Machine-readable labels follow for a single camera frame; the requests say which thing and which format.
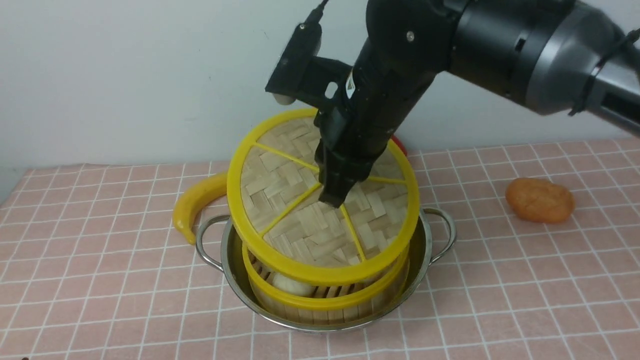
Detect yellow bamboo steamer basket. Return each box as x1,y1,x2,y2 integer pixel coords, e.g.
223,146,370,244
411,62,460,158
241,246,410,326

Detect yellow bamboo steamer lid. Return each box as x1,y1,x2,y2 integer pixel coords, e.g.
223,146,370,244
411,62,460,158
227,108,420,287

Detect pink checkered tablecloth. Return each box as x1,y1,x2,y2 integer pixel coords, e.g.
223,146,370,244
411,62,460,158
0,138,640,360

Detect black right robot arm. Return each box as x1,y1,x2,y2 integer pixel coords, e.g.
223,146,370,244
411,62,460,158
315,0,639,208

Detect red toy bell pepper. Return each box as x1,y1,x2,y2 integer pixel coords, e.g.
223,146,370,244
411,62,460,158
391,135,409,157

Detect brown toy potato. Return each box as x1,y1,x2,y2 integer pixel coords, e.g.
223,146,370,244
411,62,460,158
505,177,576,224

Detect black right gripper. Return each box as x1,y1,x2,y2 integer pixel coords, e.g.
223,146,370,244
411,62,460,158
315,38,442,208

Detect stainless steel pot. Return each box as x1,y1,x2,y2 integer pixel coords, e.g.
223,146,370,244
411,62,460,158
195,207,458,334

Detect yellow toy banana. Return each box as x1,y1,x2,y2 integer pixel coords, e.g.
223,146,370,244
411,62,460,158
172,172,227,246

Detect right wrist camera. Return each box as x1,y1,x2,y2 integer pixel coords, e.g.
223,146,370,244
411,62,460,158
265,21,352,111

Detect cream toy bun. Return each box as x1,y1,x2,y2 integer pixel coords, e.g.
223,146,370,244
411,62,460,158
271,272,317,297

